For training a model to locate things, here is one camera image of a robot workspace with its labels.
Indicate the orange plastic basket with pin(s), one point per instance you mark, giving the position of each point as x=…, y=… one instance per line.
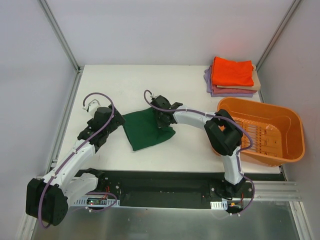
x=276, y=132

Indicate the right aluminium frame post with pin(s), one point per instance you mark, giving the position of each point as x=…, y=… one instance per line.
x=292, y=9

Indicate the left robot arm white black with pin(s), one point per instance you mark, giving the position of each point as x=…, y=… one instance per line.
x=49, y=198

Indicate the folded orange t shirt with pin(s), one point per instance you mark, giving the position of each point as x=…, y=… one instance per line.
x=229, y=73

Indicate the left aluminium frame post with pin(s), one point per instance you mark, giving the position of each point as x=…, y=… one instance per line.
x=44, y=5

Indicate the white cable duct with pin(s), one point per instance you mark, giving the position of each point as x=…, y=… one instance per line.
x=94, y=202
x=219, y=205

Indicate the folded lavender t shirt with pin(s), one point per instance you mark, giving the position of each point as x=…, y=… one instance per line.
x=227, y=95

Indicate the aluminium front rail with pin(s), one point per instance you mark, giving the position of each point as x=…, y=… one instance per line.
x=278, y=191

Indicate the right white cable duct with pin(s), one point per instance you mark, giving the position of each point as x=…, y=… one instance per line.
x=219, y=205

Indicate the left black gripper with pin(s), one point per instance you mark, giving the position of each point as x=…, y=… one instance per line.
x=116, y=120

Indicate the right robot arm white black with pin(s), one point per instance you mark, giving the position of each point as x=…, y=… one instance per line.
x=225, y=138

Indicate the folded pink t shirt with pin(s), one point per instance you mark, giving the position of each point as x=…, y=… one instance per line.
x=214, y=90

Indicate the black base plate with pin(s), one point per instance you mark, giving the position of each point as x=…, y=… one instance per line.
x=163, y=189

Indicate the aluminium frame post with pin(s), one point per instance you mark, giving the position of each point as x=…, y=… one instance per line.
x=292, y=9
x=44, y=5

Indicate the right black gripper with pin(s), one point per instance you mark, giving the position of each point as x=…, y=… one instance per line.
x=163, y=121

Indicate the folded beige t shirt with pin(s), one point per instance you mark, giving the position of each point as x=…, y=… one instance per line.
x=256, y=82

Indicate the left white cable duct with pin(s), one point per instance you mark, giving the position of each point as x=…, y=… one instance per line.
x=94, y=202

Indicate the dark green t shirt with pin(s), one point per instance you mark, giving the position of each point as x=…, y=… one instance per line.
x=142, y=131

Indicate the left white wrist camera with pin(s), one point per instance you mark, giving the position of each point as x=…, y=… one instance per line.
x=92, y=107

